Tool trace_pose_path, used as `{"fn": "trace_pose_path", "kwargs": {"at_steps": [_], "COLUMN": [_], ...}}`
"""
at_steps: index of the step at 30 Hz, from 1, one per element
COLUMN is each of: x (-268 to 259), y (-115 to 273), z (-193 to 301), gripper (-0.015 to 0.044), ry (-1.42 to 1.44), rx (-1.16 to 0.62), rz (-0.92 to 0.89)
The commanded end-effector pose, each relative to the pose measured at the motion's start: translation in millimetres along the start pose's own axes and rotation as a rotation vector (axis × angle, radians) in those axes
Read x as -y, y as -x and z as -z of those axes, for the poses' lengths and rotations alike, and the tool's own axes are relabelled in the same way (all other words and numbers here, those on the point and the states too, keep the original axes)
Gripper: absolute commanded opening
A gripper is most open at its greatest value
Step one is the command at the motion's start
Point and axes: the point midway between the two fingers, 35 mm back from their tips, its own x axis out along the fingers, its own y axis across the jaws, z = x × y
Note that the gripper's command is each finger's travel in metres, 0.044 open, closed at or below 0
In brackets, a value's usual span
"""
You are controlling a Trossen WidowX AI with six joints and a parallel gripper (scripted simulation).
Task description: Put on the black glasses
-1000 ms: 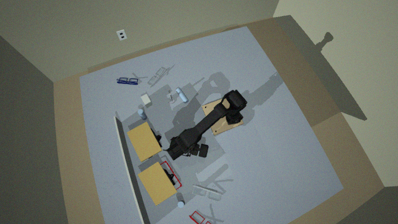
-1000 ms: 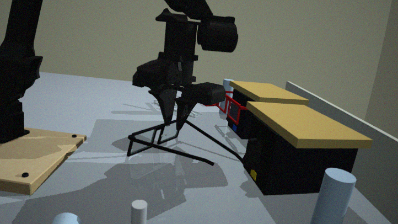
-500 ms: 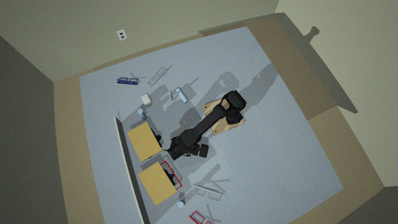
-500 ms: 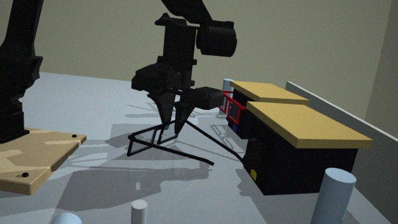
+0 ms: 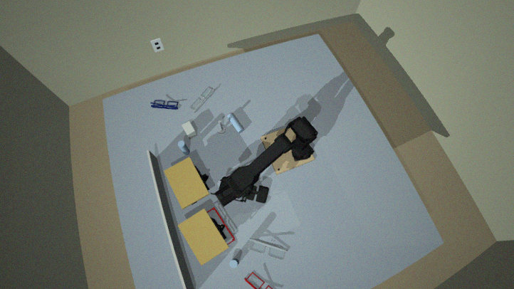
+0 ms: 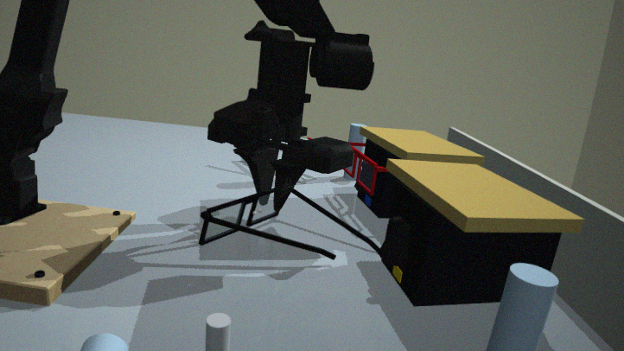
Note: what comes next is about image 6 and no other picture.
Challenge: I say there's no light blue cylinder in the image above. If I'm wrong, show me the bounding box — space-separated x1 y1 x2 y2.
80 333 129 351
343 124 367 181
486 263 559 351

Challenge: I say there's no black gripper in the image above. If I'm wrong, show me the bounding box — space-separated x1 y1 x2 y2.
233 81 354 211

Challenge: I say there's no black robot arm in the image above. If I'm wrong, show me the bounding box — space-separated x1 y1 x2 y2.
0 0 374 225

